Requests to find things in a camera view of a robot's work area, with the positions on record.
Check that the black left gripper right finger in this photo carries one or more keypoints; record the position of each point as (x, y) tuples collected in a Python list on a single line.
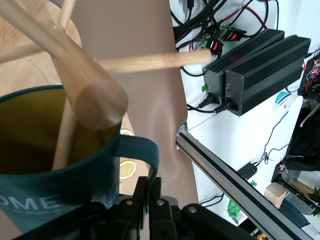
[(157, 190)]

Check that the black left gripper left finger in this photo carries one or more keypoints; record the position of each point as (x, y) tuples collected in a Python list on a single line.
[(141, 190)]

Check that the dark green mug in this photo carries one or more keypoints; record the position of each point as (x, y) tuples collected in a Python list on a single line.
[(50, 190)]

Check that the wooden mug tree rack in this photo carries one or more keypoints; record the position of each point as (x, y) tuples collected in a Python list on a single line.
[(100, 105)]

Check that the white paper cup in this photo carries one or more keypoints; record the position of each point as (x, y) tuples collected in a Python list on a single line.
[(287, 100)]

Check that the wooden cutting board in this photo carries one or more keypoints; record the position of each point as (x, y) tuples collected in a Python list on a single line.
[(141, 172)]

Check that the green crumpled paper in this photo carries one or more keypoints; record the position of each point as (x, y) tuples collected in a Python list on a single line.
[(233, 208)]

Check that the multicoloured toy cube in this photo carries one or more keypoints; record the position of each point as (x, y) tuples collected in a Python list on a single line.
[(238, 221)]

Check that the brown table cover mat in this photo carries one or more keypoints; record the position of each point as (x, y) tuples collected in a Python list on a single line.
[(150, 100)]

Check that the small black device blue light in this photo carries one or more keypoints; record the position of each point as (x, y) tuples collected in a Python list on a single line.
[(247, 171)]

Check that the brown cardboard box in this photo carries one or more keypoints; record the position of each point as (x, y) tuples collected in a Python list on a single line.
[(275, 196)]

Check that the black plug red light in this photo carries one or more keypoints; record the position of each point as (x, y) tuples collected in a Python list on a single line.
[(216, 47), (235, 36)]

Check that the black finned power supply box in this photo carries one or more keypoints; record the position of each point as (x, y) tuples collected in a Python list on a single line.
[(245, 50), (270, 82)]

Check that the black fabric item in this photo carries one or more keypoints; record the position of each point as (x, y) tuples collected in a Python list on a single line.
[(307, 140)]

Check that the green potted plant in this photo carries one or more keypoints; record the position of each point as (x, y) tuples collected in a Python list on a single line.
[(316, 200)]

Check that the aluminium profile rail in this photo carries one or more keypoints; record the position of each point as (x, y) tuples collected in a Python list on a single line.
[(225, 172)]

